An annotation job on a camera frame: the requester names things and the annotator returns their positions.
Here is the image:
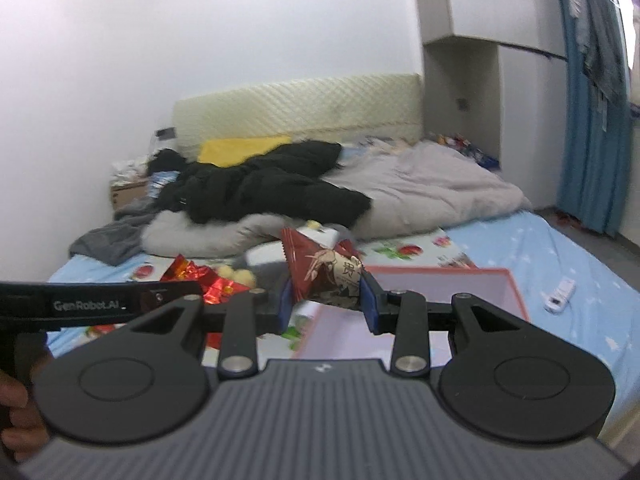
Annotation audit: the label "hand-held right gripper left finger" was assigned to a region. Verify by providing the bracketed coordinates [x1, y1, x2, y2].
[122, 275, 296, 378]

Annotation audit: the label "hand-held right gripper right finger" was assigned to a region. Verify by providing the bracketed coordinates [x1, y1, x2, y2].
[357, 270, 536, 376]

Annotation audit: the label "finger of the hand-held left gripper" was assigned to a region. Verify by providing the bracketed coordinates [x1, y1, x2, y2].
[137, 281, 203, 317]

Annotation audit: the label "orange cardboard box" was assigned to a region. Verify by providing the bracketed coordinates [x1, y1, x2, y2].
[292, 266, 531, 361]

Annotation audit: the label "shiny red foil packet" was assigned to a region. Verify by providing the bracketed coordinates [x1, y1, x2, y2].
[159, 255, 251, 306]

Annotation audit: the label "dark red snack packet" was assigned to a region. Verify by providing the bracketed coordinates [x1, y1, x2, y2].
[279, 227, 368, 311]

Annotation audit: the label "person's left hand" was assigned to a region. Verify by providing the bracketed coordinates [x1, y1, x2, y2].
[0, 347, 55, 463]

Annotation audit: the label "grey plush toy yellow ears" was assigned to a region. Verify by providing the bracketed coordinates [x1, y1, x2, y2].
[215, 220, 351, 296]

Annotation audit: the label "fruit print tablecloth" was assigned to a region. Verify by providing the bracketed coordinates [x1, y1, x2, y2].
[47, 230, 478, 361]

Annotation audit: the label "dark grey blanket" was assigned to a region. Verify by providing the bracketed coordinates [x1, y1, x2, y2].
[69, 210, 161, 267]

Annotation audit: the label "brown cardboard box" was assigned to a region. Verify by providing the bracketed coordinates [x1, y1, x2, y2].
[110, 180, 151, 213]

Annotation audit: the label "black padded jacket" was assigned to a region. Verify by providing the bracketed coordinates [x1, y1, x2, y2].
[167, 141, 373, 226]

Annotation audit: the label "white plastic bag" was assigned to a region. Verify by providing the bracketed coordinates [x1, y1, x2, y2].
[110, 157, 151, 186]

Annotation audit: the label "grey duvet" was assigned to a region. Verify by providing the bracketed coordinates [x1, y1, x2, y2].
[142, 140, 533, 256]

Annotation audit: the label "black cloth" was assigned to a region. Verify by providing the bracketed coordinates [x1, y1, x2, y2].
[147, 147, 191, 176]

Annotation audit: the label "yellow pillow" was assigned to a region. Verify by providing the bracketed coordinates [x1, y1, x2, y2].
[197, 135, 293, 165]

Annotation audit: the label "colourful snack packets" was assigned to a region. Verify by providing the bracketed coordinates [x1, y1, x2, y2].
[430, 132, 501, 168]

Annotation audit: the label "white remote control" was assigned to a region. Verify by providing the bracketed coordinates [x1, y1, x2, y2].
[544, 280, 577, 312]

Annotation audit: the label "cream quilted headboard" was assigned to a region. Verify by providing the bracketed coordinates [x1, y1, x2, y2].
[172, 74, 423, 161]

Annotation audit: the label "light blue bedsheet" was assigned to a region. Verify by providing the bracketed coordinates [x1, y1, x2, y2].
[47, 210, 640, 453]

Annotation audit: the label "blue curtain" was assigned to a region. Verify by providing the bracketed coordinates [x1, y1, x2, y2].
[550, 0, 633, 236]

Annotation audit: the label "white wardrobe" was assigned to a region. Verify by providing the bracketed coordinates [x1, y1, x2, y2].
[410, 0, 568, 161]

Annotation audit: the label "hanging grey clothes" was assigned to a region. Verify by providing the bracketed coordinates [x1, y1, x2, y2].
[570, 0, 631, 106]

